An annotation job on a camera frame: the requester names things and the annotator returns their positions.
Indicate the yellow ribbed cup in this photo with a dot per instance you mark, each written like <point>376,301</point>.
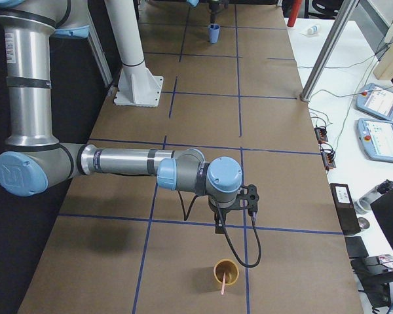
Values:
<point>228,269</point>

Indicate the teach pendant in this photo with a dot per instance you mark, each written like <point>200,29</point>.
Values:
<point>376,101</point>
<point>376,139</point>

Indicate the blue ribbed cup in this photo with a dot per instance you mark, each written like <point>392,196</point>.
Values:
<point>213,31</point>

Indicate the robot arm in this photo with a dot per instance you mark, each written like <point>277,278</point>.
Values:
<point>36,160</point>

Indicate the black box with label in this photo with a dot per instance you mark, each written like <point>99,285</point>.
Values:
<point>345,209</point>

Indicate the black power adapter left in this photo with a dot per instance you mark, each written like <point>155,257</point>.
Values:
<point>321,134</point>

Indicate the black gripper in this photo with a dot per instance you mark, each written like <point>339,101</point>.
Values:
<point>220,210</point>

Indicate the black power adapter right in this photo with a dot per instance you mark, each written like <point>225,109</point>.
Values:
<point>328,158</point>

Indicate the lower teach pendant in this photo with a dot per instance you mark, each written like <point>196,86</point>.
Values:
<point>376,139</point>

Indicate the red cylinder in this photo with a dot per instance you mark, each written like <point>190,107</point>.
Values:
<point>295,8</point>

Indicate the white plastic bottle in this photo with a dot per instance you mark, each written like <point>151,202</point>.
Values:
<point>313,30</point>

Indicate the upper teach pendant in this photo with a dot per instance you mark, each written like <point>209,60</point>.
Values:
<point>376,101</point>

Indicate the black power adapter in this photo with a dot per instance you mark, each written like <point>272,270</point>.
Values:
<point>328,158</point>
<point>321,134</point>

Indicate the aluminium frame post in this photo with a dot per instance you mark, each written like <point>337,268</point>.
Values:
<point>347,8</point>

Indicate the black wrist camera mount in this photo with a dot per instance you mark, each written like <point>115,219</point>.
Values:
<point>248,198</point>

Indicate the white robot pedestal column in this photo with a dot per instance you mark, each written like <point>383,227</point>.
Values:
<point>137,86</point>

